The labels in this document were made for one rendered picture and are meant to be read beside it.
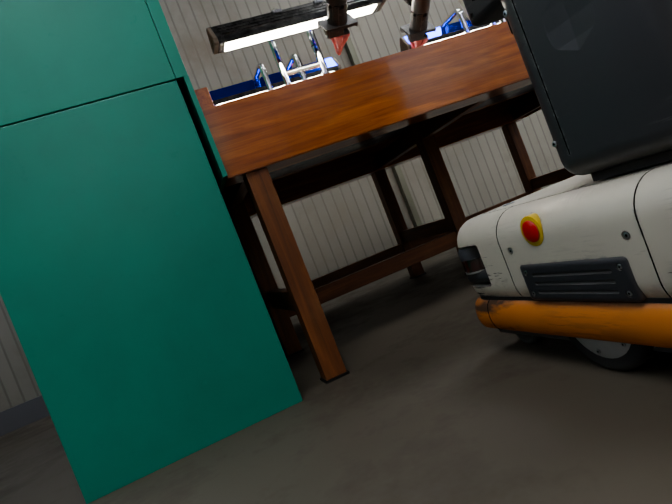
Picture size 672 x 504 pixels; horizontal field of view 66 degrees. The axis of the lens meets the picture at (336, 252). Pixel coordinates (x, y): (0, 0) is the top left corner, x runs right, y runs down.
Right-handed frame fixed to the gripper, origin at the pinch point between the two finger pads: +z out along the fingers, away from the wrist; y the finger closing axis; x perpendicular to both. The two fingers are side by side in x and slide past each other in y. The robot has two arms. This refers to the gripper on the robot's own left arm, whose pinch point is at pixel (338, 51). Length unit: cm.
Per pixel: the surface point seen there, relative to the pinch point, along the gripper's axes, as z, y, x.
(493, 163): 171, -164, -86
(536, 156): 176, -201, -80
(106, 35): -21, 61, 1
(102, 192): 1, 75, 28
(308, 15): -0.3, -1.9, -25.4
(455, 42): -2.5, -29.8, 16.8
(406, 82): 1.7, -10.1, 22.1
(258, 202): 13, 41, 35
